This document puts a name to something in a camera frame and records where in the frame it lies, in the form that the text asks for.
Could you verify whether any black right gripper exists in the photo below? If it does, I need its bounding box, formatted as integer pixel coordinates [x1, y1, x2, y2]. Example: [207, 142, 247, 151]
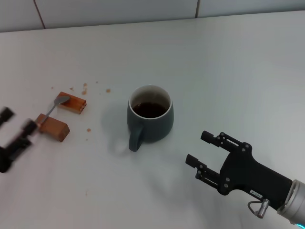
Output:
[185, 130, 293, 210]

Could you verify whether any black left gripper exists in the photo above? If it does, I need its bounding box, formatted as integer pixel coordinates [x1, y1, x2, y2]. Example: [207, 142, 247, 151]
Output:
[0, 106, 39, 174]

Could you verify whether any pink handled metal spoon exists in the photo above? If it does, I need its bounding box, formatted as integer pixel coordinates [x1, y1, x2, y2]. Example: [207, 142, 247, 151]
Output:
[34, 95, 71, 127]

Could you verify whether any grey ceramic mug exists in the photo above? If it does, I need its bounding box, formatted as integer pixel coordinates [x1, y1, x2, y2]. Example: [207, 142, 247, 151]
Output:
[126, 84, 174, 152]

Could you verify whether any notched brown wooden block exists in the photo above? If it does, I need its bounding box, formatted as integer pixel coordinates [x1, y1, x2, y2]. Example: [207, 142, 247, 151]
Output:
[35, 113, 71, 143]

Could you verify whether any flat stained wooden block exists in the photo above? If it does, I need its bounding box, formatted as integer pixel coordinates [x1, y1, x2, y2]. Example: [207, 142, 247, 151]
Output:
[56, 92, 87, 115]

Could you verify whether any dark brown coffee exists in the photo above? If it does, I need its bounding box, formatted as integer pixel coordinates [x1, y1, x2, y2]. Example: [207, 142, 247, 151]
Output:
[132, 102, 169, 119]

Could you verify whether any right gripper cable with plug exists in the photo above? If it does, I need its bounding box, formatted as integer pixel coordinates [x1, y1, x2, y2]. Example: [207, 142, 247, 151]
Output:
[247, 199, 270, 218]

